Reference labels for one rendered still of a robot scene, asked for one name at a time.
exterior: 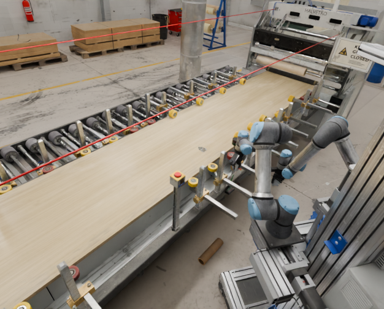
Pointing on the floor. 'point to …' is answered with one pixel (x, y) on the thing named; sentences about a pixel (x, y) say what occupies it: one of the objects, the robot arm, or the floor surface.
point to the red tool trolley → (175, 15)
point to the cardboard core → (210, 251)
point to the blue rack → (216, 28)
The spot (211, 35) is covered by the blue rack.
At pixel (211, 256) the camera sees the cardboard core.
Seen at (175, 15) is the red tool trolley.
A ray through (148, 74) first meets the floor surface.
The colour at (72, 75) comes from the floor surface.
